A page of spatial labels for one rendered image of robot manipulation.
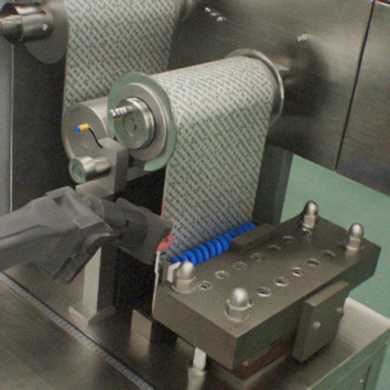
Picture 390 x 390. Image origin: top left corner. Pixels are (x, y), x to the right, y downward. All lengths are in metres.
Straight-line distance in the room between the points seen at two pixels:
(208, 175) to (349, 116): 0.26
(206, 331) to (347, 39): 0.52
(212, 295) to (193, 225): 0.14
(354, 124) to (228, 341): 0.43
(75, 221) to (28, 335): 0.35
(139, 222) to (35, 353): 0.28
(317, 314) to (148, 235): 0.30
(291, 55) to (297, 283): 0.40
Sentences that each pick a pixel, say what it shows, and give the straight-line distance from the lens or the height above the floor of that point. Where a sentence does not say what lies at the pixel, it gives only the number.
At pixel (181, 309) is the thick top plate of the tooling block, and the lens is 1.13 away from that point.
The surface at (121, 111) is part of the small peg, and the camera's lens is 1.10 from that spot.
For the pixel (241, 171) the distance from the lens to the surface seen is 1.27.
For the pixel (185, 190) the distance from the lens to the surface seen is 1.17.
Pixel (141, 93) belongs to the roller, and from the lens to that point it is 1.11.
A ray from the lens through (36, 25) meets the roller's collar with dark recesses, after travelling 1.24.
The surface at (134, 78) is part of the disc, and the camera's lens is 1.12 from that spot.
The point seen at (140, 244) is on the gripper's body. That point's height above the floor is 1.10.
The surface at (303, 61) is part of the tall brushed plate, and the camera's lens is 1.32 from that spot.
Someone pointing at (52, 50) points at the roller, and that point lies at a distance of 1.27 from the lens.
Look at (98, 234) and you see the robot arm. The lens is 0.96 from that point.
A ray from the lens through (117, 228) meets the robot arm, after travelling 1.04.
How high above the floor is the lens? 1.68
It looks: 27 degrees down
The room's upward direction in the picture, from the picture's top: 8 degrees clockwise
